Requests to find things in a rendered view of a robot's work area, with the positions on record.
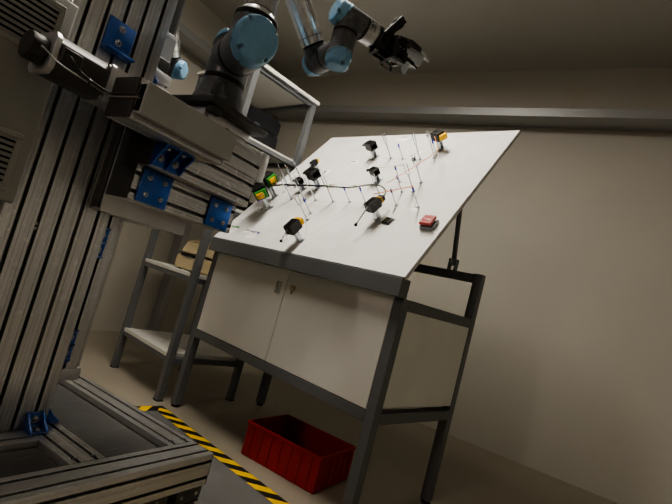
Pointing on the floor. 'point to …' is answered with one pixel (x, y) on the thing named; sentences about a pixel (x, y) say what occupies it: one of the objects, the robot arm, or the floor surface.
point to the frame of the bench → (373, 414)
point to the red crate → (298, 451)
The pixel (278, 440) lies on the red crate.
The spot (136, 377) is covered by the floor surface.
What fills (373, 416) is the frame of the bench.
